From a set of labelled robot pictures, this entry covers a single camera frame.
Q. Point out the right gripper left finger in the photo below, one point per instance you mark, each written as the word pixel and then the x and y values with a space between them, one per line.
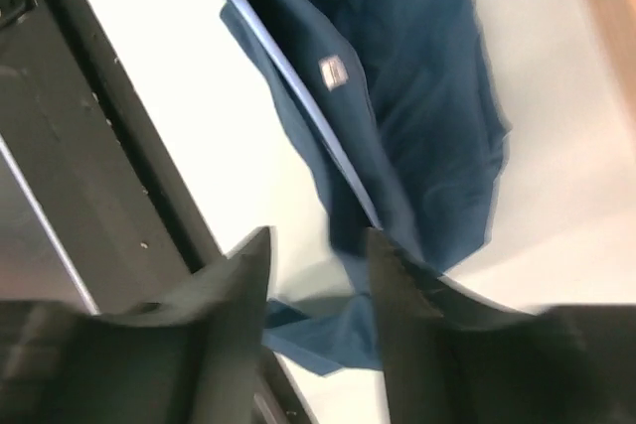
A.
pixel 189 357

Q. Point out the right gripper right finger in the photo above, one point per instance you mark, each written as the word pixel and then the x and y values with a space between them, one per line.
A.
pixel 450 357

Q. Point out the blue t-shirt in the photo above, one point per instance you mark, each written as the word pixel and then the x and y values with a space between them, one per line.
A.
pixel 406 87

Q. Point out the light blue wire hanger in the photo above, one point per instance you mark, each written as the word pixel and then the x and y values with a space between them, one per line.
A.
pixel 312 108

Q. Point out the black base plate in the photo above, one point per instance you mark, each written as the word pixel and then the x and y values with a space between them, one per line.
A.
pixel 94 213

